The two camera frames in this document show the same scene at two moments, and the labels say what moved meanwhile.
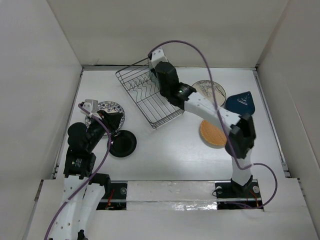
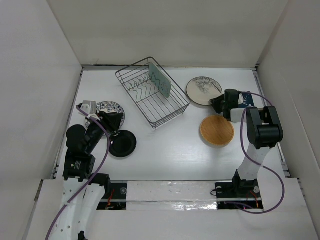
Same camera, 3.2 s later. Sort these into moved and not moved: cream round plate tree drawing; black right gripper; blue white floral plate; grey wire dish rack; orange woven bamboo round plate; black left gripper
Moved: black right gripper; cream round plate tree drawing
Not moved: grey wire dish rack; orange woven bamboo round plate; black left gripper; blue white floral plate
